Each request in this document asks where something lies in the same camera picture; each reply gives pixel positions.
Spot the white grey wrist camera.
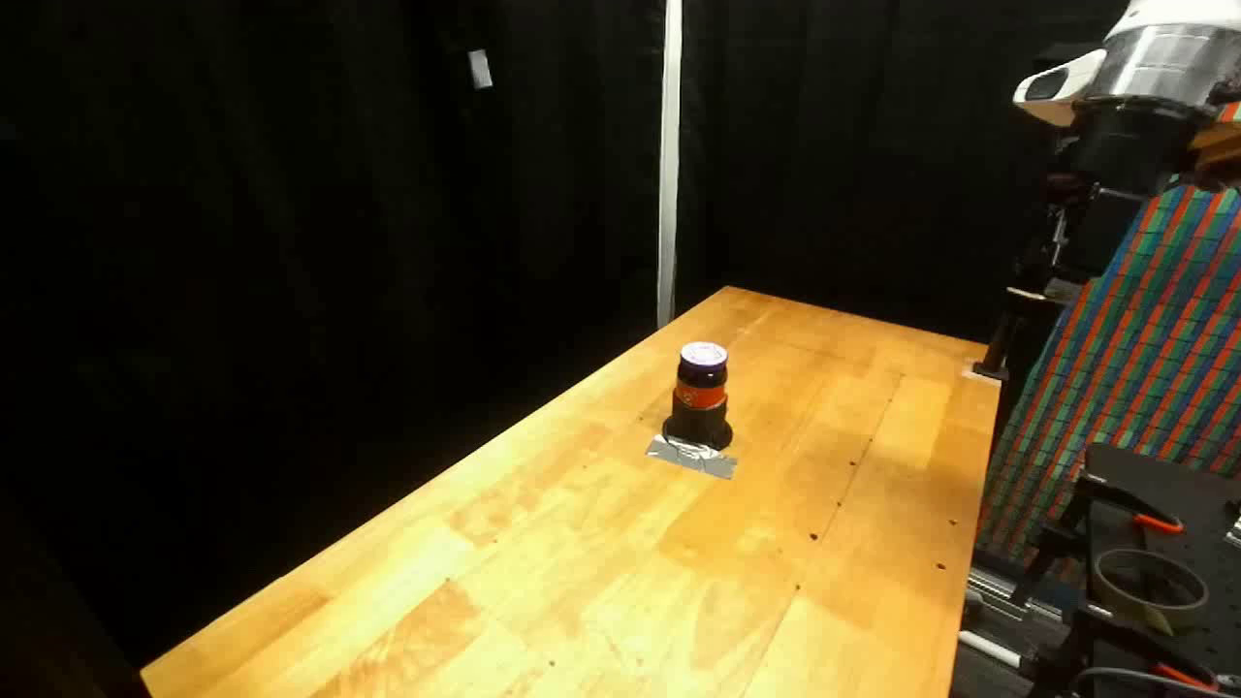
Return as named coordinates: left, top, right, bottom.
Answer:
left=1009, top=46, right=1115, bottom=110

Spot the white vertical pole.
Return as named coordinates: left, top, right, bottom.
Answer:
left=653, top=0, right=692, bottom=329

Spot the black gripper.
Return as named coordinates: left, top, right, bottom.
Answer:
left=1040, top=96, right=1199, bottom=279

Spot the aluminium frame rail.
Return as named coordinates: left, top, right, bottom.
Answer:
left=959, top=561, right=1103, bottom=680

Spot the silver tape patch under cup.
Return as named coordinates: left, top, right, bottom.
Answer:
left=644, top=429, right=741, bottom=484

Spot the black equipment platform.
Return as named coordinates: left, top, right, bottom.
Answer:
left=1033, top=442, right=1241, bottom=698

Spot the grey tape roll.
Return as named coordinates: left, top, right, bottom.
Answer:
left=1090, top=543, right=1214, bottom=636

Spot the black curtain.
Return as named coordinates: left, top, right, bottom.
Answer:
left=0, top=0, right=1241, bottom=698

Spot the dark cup with orange band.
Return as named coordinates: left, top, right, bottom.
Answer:
left=660, top=336, right=737, bottom=454

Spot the orange clamp handle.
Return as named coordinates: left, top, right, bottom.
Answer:
left=1129, top=508, right=1191, bottom=543
left=1153, top=662, right=1222, bottom=698

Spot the green red striped cloth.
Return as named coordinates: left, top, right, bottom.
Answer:
left=976, top=179, right=1241, bottom=574

